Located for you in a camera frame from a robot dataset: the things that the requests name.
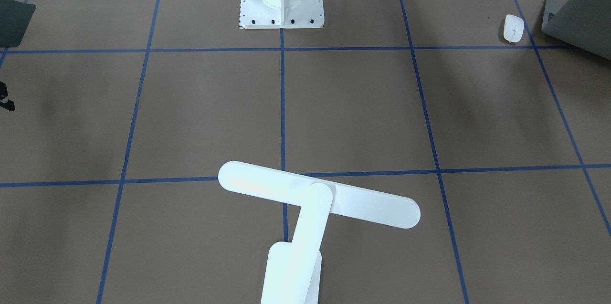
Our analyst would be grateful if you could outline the black mouse pad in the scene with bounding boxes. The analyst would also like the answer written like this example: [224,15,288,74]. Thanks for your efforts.
[0,0,37,48]

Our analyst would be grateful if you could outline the white computer mouse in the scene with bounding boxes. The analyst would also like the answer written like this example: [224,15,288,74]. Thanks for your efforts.
[503,14,524,43]

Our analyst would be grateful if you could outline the grey laptop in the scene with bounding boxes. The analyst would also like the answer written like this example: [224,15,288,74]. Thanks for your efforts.
[541,0,611,60]

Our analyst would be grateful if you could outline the white desk lamp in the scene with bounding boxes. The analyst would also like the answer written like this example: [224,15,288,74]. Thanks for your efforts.
[218,161,421,304]

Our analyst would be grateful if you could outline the brown paper table cover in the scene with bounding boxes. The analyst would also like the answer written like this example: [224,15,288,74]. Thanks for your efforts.
[1,0,610,304]

